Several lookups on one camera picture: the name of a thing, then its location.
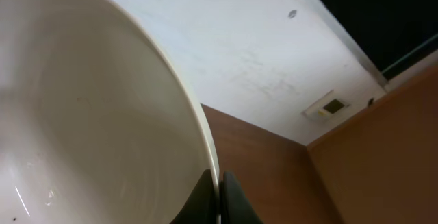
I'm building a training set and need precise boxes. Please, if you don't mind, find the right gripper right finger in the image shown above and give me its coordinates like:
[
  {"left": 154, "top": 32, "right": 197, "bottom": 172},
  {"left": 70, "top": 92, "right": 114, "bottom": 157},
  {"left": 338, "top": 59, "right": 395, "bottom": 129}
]
[{"left": 220, "top": 171, "right": 263, "bottom": 224}]

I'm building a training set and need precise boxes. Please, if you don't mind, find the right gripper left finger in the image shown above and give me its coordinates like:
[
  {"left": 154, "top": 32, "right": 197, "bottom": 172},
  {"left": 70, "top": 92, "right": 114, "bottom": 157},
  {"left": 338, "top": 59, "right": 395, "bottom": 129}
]
[{"left": 170, "top": 169, "right": 216, "bottom": 224}]

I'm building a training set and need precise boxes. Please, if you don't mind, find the white plate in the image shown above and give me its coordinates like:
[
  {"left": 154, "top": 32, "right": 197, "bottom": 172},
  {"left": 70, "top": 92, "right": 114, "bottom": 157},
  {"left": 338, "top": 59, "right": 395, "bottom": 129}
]
[{"left": 1, "top": 0, "right": 218, "bottom": 223}]

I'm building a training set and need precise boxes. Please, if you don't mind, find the wall thermostat panel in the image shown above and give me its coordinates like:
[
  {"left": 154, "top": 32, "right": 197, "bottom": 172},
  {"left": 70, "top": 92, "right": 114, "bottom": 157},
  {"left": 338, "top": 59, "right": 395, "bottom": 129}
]
[{"left": 302, "top": 90, "right": 350, "bottom": 121}]

